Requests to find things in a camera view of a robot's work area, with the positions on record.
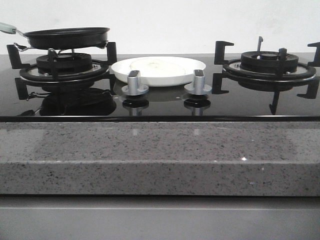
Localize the black left pan support grate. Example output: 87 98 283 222
7 42 117 106

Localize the white round plate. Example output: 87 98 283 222
111 56 206 87

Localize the black pan support grate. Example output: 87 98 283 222
7 42 117 106
211 37 320 116

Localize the fried egg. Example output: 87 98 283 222
130 58 186 77

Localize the grey cabinet front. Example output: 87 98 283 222
0 196 320 240

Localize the silver stove knob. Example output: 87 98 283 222
184 69 212 96
121 70 149 96

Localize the black gas burner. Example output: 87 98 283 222
222 51 317 87
19 53 109 87

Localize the black glass cooktop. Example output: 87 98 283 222
0 54 320 122

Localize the black right gas burner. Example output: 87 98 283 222
222 51 317 87

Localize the silver left stove knob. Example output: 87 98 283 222
121 70 149 96

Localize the black right pan support grate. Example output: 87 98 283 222
211 37 320 116

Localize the black frying pan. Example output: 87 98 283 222
0 22 110 50

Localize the silver right stove knob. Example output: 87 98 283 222
184 69 212 96

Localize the black left gas burner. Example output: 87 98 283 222
19 53 109 87

